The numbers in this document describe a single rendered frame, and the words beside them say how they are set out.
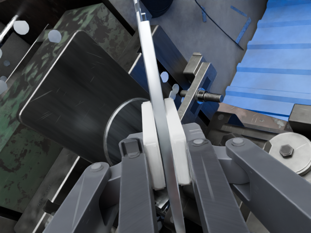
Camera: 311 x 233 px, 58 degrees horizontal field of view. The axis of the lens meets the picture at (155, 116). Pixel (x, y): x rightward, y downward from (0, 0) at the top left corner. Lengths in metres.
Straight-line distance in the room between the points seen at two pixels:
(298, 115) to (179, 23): 1.39
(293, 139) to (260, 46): 1.90
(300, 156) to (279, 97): 1.55
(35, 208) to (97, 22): 0.34
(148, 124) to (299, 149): 0.24
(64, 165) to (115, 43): 0.25
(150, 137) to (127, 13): 0.47
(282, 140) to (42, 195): 0.38
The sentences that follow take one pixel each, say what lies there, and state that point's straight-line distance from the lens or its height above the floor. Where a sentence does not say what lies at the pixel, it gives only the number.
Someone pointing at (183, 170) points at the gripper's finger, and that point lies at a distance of 0.15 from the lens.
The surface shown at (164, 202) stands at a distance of 0.54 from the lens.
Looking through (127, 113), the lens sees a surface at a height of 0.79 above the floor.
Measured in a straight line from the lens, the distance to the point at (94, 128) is 0.40.
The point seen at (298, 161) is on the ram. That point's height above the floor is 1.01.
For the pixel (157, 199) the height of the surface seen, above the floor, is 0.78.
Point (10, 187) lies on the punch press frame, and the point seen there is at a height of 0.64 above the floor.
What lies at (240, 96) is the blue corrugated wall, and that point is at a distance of 2.03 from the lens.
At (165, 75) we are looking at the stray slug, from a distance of 0.59.
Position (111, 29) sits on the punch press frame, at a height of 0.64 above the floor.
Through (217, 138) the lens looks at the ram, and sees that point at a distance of 0.38.
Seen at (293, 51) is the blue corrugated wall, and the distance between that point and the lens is 2.15.
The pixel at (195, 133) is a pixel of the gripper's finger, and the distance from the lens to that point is 0.16.
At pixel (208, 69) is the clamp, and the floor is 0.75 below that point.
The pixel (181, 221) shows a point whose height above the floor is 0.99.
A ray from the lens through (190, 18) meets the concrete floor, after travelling 1.77.
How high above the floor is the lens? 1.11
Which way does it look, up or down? 44 degrees down
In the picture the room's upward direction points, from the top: 103 degrees clockwise
